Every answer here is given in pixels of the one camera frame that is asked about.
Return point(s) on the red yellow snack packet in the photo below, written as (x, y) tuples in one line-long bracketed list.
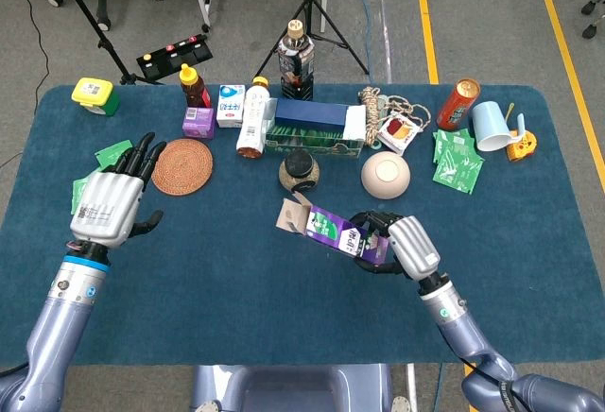
[(399, 132)]

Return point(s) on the yellow-lidded green container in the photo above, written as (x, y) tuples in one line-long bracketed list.
[(92, 93)]

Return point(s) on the red drink can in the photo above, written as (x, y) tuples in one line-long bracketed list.
[(457, 105)]

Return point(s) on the white packet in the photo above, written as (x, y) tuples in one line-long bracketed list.
[(355, 124)]

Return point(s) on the glass jar black lid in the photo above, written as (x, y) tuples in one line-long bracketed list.
[(299, 171)]

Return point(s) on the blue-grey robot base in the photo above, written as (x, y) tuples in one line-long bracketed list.
[(293, 388)]

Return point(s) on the black button switch box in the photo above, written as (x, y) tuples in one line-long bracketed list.
[(175, 57)]

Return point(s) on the green tea bag box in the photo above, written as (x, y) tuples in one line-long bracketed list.
[(312, 145)]

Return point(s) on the light blue mug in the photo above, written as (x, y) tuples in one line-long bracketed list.
[(489, 126)]

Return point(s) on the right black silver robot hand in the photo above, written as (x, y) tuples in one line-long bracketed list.
[(416, 246)]

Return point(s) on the small purple box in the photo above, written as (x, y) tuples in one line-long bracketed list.
[(198, 123)]

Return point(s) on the black light stand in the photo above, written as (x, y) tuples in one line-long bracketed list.
[(101, 36)]

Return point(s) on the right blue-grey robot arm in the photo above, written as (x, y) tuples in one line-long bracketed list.
[(458, 327)]

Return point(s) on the black chair casters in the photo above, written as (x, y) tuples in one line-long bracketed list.
[(591, 29)]

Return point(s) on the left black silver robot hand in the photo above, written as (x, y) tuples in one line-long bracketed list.
[(106, 206)]

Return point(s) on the white blue milk carton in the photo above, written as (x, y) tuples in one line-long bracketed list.
[(230, 106)]

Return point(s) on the purple toothpaste carton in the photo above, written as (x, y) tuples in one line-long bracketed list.
[(326, 230)]

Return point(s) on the yellow toy figure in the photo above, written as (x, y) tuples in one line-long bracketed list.
[(522, 147)]

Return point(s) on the blue table mat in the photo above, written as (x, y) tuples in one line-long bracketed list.
[(264, 303)]

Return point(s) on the honey bottle yellow cap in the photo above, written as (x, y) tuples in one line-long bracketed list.
[(194, 90)]

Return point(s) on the round woven coaster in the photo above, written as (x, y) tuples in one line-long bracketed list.
[(182, 166)]

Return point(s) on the white bottle yellow cap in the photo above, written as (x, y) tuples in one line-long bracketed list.
[(253, 119)]

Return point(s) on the dark tea bottle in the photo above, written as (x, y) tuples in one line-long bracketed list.
[(295, 62)]

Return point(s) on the navy blue box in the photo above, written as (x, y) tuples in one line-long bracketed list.
[(309, 116)]

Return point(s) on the thin yellow stick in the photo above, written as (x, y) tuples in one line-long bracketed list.
[(509, 112)]

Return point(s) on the beige upturned bowl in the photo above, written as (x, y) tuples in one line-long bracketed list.
[(385, 176)]

